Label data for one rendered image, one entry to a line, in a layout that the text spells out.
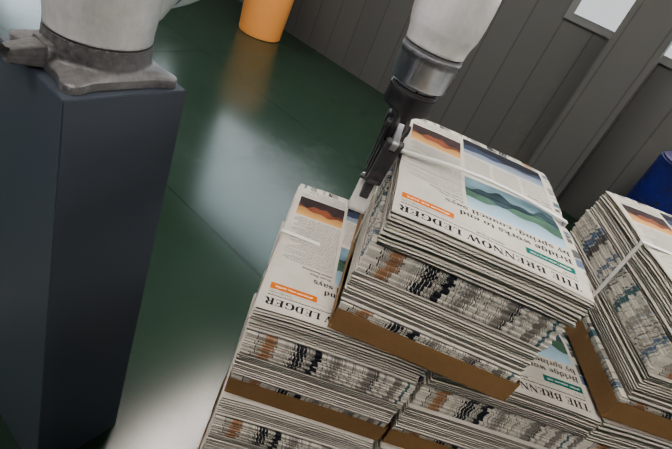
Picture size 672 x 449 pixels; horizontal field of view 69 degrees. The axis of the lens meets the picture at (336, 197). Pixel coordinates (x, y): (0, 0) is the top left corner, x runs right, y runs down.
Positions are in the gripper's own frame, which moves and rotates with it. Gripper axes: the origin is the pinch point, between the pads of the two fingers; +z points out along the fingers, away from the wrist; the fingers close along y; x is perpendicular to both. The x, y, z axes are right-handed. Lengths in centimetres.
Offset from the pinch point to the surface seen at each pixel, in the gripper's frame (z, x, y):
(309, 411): 33.2, -5.1, -18.8
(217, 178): 97, 45, 132
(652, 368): 0, -47, -18
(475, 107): 64, -103, 305
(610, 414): 10, -47, -19
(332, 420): 33.5, -9.4, -18.9
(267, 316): 14.8, 8.1, -19.2
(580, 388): 12.3, -45.4, -13.4
